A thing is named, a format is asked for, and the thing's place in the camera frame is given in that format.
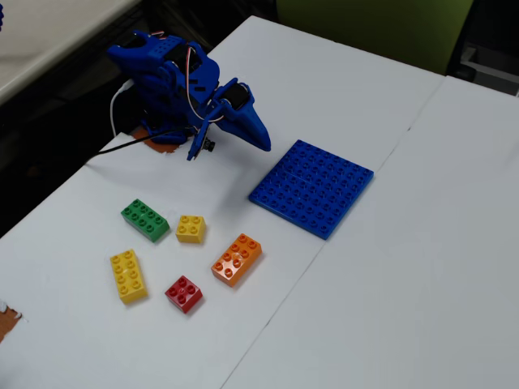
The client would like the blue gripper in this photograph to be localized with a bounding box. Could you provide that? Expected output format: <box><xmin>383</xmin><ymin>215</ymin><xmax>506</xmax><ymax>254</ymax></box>
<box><xmin>189</xmin><ymin>50</ymin><xmax>272</xmax><ymax>152</ymax></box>

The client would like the yellow 2x2 block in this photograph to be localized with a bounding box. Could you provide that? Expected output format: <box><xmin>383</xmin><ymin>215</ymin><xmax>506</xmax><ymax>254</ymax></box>
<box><xmin>175</xmin><ymin>214</ymin><xmax>207</xmax><ymax>245</ymax></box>

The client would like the orange 2x4 block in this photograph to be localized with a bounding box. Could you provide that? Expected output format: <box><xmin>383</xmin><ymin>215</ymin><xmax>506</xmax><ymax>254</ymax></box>
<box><xmin>210</xmin><ymin>233</ymin><xmax>263</xmax><ymax>289</ymax></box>

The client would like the green 2x4 block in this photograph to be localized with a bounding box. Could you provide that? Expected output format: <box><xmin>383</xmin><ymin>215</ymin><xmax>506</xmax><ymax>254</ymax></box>
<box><xmin>120</xmin><ymin>198</ymin><xmax>170</xmax><ymax>243</ymax></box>

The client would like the red 2x2 block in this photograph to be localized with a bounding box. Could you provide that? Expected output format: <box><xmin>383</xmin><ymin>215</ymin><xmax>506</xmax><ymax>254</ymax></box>
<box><xmin>164</xmin><ymin>275</ymin><xmax>204</xmax><ymax>315</ymax></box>

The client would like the yellow 2x4 block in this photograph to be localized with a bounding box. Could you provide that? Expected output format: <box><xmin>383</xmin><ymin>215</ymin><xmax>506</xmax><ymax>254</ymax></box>
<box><xmin>109</xmin><ymin>248</ymin><xmax>149</xmax><ymax>306</ymax></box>

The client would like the blue 8x8 baseplate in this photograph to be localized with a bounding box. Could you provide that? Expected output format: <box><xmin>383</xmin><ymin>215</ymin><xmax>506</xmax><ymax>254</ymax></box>
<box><xmin>247</xmin><ymin>139</ymin><xmax>375</xmax><ymax>242</ymax></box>

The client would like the green partition panel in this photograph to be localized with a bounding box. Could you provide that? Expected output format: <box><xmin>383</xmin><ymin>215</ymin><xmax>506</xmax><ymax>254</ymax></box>
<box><xmin>277</xmin><ymin>0</ymin><xmax>474</xmax><ymax>76</ymax></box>

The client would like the beige desk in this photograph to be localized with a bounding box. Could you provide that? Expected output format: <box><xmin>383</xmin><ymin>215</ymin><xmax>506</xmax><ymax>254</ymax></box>
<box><xmin>0</xmin><ymin>0</ymin><xmax>143</xmax><ymax>107</ymax></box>

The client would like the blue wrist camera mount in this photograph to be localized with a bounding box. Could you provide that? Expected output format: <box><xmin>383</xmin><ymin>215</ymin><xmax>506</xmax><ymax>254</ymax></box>
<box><xmin>186</xmin><ymin>117</ymin><xmax>217</xmax><ymax>162</ymax></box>

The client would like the black cable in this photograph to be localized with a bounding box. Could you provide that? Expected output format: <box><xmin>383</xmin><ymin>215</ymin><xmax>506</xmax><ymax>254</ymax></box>
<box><xmin>84</xmin><ymin>128</ymin><xmax>191</xmax><ymax>164</ymax></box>

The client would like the white cable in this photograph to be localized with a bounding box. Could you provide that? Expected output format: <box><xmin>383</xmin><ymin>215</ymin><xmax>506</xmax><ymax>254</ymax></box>
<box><xmin>109</xmin><ymin>79</ymin><xmax>135</xmax><ymax>137</ymax></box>

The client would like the grey metal bracket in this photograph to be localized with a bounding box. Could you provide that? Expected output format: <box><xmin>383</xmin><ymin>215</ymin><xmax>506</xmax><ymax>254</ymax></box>
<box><xmin>461</xmin><ymin>46</ymin><xmax>519</xmax><ymax>79</ymax></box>

